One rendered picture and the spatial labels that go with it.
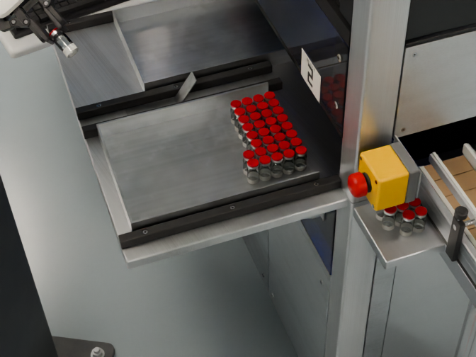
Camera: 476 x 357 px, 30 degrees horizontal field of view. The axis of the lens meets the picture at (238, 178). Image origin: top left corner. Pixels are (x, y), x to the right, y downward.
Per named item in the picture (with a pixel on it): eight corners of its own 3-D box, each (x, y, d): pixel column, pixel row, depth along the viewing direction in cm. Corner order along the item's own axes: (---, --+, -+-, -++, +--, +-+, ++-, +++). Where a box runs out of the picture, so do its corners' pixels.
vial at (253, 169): (256, 174, 160) (256, 156, 156) (261, 183, 158) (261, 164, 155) (245, 178, 159) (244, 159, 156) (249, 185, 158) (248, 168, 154)
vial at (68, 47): (81, 49, 137) (62, 29, 137) (76, 47, 134) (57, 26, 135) (70, 59, 137) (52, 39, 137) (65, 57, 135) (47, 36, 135)
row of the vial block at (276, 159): (251, 113, 171) (251, 95, 168) (285, 176, 159) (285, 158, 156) (240, 116, 170) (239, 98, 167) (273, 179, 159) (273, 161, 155)
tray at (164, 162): (267, 95, 175) (267, 81, 172) (319, 185, 158) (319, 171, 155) (98, 137, 168) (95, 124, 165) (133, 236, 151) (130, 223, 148)
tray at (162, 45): (261, -11, 200) (261, -24, 197) (305, 57, 183) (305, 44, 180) (114, 23, 192) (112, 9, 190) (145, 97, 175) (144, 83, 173)
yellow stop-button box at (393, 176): (395, 171, 149) (399, 140, 143) (415, 200, 144) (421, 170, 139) (354, 183, 147) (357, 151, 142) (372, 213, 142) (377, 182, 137)
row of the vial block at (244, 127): (240, 116, 170) (239, 98, 167) (273, 179, 159) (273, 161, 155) (229, 119, 170) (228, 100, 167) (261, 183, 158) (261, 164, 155)
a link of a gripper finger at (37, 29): (29, 10, 138) (57, 42, 138) (14, 24, 139) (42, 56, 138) (21, 6, 135) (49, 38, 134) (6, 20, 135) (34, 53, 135)
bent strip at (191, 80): (194, 93, 176) (193, 70, 171) (198, 103, 174) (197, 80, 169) (125, 110, 173) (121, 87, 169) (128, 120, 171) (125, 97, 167)
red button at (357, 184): (365, 180, 145) (367, 163, 142) (375, 197, 142) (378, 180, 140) (343, 187, 144) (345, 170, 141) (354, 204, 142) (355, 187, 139)
